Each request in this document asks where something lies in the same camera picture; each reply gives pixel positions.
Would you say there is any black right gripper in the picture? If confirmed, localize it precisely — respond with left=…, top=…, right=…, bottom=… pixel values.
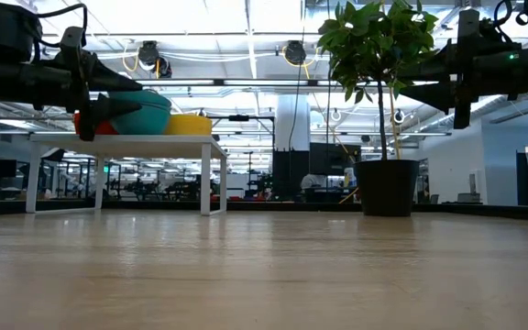
left=399, top=8, right=483, bottom=129

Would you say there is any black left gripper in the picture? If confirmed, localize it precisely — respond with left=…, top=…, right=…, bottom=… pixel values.
left=60, top=26, right=144, bottom=142

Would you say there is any red plastic mini bowl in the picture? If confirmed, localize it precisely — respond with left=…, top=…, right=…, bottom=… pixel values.
left=73, top=112, right=119, bottom=136

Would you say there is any white perforated metal shelf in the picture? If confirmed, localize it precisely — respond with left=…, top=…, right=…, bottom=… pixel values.
left=25, top=132, right=229, bottom=216

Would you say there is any green plant in black pot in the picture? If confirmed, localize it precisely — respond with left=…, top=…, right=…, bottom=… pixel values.
left=316, top=0, right=440, bottom=217

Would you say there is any long ceiling light bar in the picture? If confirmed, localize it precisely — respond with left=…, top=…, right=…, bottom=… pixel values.
left=135, top=78, right=433, bottom=88

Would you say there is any black partition panel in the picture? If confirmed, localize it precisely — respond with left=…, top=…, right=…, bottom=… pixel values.
left=271, top=142, right=361, bottom=203

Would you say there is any large black ceiling cord reel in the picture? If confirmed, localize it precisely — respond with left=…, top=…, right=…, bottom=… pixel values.
left=283, top=39, right=308, bottom=66
left=137, top=39, right=173, bottom=79

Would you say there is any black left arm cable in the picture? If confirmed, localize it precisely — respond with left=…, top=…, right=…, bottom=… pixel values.
left=34, top=2, right=89, bottom=50

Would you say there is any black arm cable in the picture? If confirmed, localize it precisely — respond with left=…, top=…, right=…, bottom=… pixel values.
left=34, top=2, right=89, bottom=50
left=492, top=0, right=528, bottom=28

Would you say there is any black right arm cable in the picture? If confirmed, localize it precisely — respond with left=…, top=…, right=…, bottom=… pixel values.
left=492, top=0, right=528, bottom=28

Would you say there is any black hanging cable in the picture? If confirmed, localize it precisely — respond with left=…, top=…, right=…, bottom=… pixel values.
left=288, top=63, right=305, bottom=152

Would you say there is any black aluminium frame rail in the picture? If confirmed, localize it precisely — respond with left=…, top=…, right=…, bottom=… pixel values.
left=0, top=198, right=528, bottom=222

